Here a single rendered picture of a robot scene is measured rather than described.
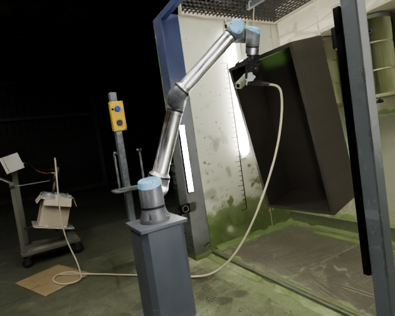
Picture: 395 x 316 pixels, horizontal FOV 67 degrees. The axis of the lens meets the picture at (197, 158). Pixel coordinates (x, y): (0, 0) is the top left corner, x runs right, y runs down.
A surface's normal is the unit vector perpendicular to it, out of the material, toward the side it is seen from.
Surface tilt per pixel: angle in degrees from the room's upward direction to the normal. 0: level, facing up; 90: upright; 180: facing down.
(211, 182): 90
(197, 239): 90
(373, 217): 90
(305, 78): 90
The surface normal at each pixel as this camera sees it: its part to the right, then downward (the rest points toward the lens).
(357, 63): -0.86, 0.15
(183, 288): 0.50, -0.03
